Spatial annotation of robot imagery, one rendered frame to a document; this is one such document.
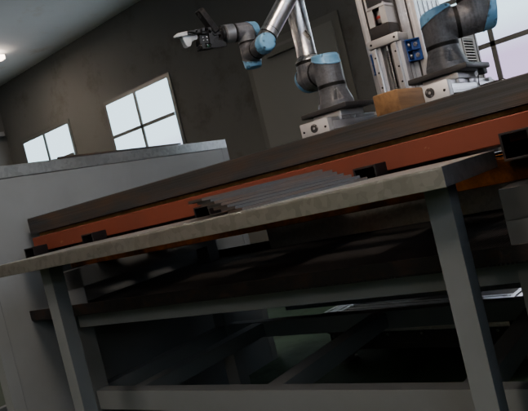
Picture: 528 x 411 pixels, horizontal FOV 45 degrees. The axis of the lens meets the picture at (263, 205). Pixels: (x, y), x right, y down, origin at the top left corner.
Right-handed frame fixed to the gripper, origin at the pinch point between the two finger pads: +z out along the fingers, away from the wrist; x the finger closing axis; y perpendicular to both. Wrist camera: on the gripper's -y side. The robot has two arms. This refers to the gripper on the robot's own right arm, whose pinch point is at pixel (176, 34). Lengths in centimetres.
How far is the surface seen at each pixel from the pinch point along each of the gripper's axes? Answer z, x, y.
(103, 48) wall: -93, 546, -73
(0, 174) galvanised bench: 76, -28, 40
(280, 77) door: -199, 302, 8
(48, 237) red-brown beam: 68, -39, 62
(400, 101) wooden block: 2, -137, 39
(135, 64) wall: -115, 496, -44
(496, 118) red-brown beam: -2, -159, 44
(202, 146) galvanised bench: -9, 21, 46
